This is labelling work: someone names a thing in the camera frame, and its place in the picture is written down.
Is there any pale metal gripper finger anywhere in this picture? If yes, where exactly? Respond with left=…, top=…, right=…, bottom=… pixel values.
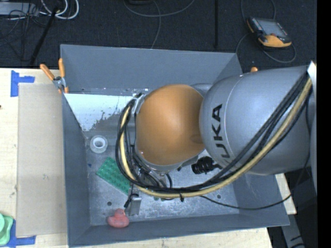
left=134, top=195, right=143, bottom=216
left=128, top=195, right=136, bottom=216

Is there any red toy duck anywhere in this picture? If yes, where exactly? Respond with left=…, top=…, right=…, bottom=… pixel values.
left=107, top=208, right=130, bottom=228

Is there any green studded flat block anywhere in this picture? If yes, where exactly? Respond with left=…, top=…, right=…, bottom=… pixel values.
left=96, top=156, right=133, bottom=196

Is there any clear tape roll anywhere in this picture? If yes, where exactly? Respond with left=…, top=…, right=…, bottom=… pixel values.
left=89, top=135, right=109, bottom=154

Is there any brown cardboard board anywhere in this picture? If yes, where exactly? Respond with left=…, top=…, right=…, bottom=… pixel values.
left=15, top=83, right=68, bottom=239

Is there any grey metal bin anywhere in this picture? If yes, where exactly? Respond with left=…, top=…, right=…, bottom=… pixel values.
left=59, top=44, right=291, bottom=248

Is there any black cylinder on white bracket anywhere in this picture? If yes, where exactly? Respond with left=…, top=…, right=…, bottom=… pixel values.
left=190, top=156, right=221, bottom=176

